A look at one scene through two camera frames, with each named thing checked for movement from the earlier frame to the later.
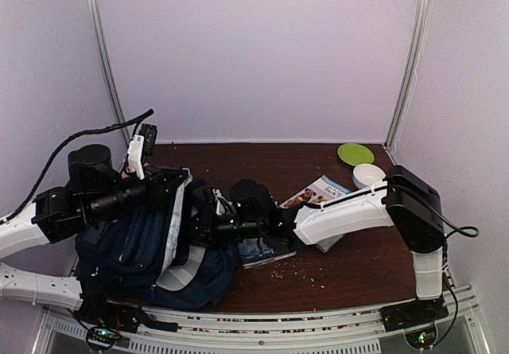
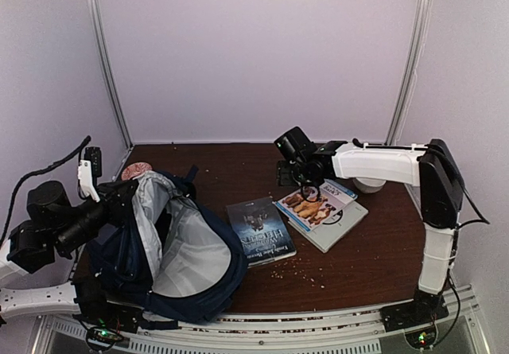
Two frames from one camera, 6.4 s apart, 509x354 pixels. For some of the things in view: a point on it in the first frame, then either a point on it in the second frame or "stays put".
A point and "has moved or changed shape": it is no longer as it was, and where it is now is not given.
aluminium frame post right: (421, 34) stays put
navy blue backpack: (137, 254) has moved or changed shape
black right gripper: (205, 229) -> (284, 178)
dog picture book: (319, 192) stays put
